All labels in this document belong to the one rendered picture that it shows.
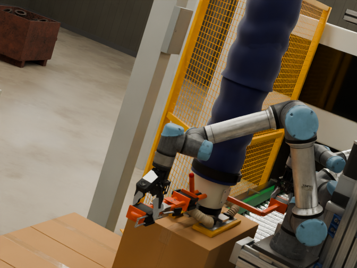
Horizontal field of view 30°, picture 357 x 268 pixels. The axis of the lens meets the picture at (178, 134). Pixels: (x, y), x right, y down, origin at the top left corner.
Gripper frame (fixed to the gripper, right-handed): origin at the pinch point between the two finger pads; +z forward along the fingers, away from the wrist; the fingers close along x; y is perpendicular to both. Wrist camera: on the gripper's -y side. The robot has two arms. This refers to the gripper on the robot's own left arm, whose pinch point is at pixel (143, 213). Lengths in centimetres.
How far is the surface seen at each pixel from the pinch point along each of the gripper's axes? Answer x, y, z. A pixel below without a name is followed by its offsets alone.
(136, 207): 1.9, -2.8, -2.1
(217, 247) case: -19.8, 37.7, 13.2
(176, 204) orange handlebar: -2.4, 22.0, -1.3
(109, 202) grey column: 100, 160, 67
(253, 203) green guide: 27, 234, 47
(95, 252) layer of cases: 44, 58, 53
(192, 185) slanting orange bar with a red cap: -0.3, 37.2, -6.5
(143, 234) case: 10.5, 30.1, 20.4
